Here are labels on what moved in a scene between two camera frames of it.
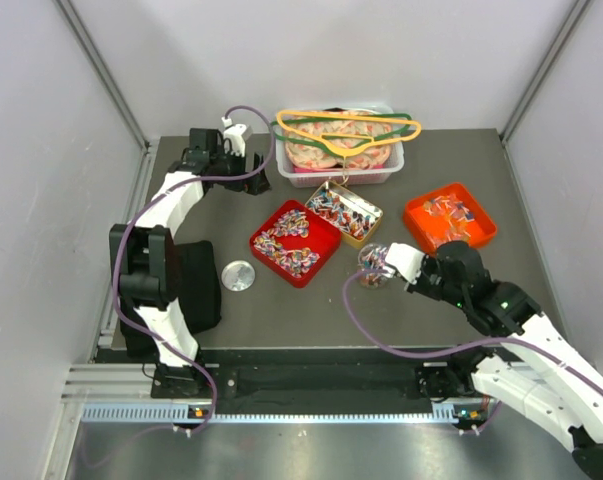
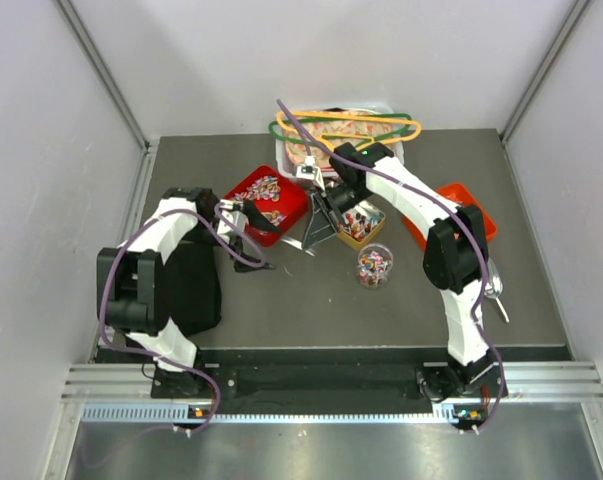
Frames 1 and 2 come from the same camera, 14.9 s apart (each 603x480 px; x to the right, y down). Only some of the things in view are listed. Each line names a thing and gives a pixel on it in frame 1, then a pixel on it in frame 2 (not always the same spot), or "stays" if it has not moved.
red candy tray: x=294 y=241 -> x=281 y=202
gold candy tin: x=353 y=216 stays
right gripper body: x=429 y=281 -> x=345 y=196
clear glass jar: x=371 y=261 stays
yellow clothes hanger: x=347 y=144 stays
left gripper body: x=247 y=183 -> x=235 y=242
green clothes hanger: x=340 y=151 stays
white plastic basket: x=346 y=145 stays
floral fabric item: x=345 y=138 stays
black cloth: x=199 y=296 stays
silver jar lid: x=238 y=275 -> x=297 y=245
